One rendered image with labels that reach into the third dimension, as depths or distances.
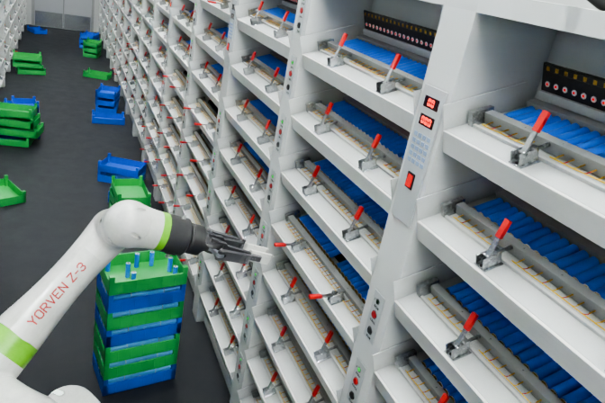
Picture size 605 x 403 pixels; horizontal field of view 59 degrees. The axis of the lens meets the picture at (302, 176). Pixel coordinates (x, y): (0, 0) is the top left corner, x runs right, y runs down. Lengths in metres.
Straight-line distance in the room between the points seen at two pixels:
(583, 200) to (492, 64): 0.34
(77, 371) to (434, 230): 1.86
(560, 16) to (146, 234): 0.92
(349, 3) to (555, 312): 1.08
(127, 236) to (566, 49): 0.97
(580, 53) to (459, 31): 0.22
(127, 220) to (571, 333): 0.88
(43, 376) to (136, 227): 1.42
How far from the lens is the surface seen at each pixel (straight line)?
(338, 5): 1.65
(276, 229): 1.76
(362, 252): 1.31
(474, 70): 1.04
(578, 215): 0.84
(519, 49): 1.10
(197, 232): 1.32
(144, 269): 2.31
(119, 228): 1.25
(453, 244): 1.03
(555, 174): 0.90
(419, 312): 1.15
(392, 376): 1.28
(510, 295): 0.93
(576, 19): 0.86
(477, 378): 1.05
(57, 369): 2.60
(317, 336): 1.63
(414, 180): 1.09
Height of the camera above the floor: 1.72
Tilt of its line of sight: 21 degrees down
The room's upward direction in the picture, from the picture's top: 11 degrees clockwise
